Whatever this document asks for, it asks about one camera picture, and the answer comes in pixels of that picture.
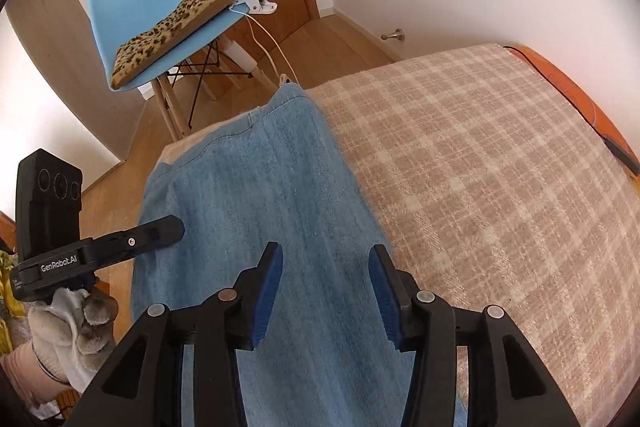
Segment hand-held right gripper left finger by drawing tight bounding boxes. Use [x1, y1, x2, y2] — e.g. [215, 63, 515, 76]
[82, 241, 284, 427]

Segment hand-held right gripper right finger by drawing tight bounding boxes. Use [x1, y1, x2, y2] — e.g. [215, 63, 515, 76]
[367, 243, 583, 427]

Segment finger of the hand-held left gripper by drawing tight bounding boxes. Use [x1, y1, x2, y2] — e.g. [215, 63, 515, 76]
[92, 215, 186, 272]

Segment blue denim pants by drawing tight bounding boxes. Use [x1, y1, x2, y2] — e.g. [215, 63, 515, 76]
[131, 83, 468, 427]

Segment person's left hand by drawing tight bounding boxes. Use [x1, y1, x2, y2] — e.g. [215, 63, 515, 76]
[27, 284, 120, 395]

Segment yellow cloth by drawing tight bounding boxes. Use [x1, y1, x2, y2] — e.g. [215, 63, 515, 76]
[0, 252, 16, 353]

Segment beige plaid blanket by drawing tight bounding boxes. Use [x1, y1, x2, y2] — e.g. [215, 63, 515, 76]
[160, 42, 640, 427]

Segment pink cloth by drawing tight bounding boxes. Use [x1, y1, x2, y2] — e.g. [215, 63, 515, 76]
[0, 342, 68, 408]

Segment white power strip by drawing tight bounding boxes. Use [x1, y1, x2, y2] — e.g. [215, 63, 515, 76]
[226, 38, 261, 75]

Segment leopard print cushion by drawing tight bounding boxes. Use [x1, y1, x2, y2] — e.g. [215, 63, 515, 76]
[110, 0, 256, 88]

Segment white lamp cable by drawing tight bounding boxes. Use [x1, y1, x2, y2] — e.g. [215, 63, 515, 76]
[230, 4, 301, 86]

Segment black cable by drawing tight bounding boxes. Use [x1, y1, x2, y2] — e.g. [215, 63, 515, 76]
[501, 45, 640, 176]

